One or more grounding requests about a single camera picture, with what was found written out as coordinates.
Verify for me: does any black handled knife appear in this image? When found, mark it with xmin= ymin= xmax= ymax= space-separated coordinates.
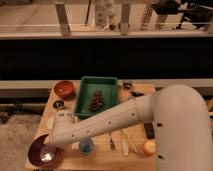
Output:
xmin=130 ymin=91 xmax=145 ymax=97

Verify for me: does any orange-brown bowl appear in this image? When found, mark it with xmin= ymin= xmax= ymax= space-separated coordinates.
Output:
xmin=53 ymin=80 xmax=75 ymax=99

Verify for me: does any green plastic tray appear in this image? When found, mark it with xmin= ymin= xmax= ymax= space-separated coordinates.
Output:
xmin=74 ymin=76 xmax=118 ymax=119

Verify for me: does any small dark round object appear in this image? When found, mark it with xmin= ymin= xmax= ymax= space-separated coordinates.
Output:
xmin=122 ymin=81 xmax=133 ymax=90

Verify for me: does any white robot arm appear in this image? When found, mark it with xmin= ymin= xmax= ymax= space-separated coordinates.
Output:
xmin=48 ymin=85 xmax=213 ymax=171

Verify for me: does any peeled banana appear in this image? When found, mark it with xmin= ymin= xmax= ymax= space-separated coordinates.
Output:
xmin=121 ymin=129 xmax=138 ymax=157

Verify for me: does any blue cup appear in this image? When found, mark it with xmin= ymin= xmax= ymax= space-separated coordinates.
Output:
xmin=79 ymin=138 xmax=94 ymax=154

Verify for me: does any dark grape bunch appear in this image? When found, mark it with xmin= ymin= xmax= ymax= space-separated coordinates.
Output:
xmin=90 ymin=90 xmax=104 ymax=112

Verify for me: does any purple bowl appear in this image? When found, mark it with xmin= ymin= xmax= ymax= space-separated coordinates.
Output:
xmin=28 ymin=134 xmax=62 ymax=168

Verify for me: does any small black metal cup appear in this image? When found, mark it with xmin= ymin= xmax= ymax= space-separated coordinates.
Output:
xmin=53 ymin=100 xmax=64 ymax=110

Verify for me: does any black remote control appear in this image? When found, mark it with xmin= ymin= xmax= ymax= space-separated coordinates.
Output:
xmin=144 ymin=123 xmax=155 ymax=139

